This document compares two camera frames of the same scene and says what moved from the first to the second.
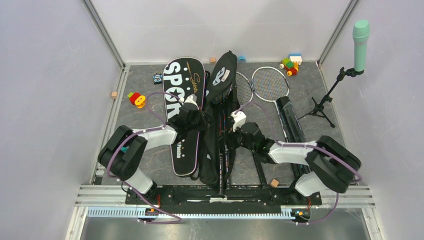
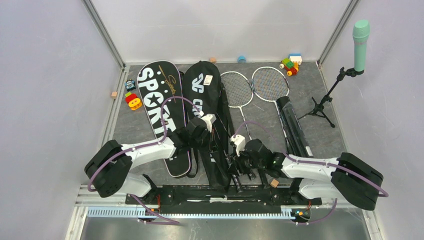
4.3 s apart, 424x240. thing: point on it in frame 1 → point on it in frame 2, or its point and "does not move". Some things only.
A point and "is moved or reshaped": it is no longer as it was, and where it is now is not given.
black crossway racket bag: (217, 161) is moved or reshaped
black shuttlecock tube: (291, 130) does not move
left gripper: (205, 121) → (205, 131)
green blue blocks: (291, 64) does not move
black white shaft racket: (270, 83) does not move
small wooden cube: (274, 183) does not move
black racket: (222, 101) → (233, 170)
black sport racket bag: (183, 77) → (161, 90)
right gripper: (232, 135) → (237, 160)
